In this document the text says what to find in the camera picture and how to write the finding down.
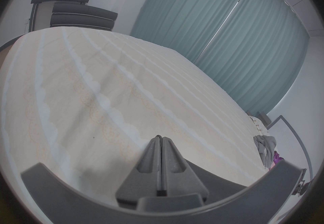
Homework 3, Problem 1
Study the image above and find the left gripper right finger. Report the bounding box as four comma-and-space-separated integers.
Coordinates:
161, 136, 209, 203

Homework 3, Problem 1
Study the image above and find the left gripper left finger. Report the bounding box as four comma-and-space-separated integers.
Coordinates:
116, 135, 161, 210

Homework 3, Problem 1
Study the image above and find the black T-shirt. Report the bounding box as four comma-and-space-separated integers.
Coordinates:
184, 158, 248, 199

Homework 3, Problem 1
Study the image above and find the pile of clothes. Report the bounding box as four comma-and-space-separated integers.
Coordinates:
269, 151, 284, 169

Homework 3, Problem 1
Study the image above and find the bed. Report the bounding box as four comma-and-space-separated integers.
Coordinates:
0, 27, 313, 206

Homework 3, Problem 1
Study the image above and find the grey garment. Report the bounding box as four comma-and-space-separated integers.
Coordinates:
254, 135, 277, 168

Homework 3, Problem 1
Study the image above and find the white printed pillow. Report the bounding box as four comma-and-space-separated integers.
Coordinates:
249, 115, 269, 137

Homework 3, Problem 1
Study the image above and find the grey bedside table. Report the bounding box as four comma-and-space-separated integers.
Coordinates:
247, 111, 271, 125

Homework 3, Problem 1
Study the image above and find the blue-green curtain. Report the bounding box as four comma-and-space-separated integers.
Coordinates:
194, 0, 310, 116
130, 0, 253, 64

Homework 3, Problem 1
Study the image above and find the black chest of drawers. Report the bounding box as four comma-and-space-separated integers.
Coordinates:
30, 0, 118, 32

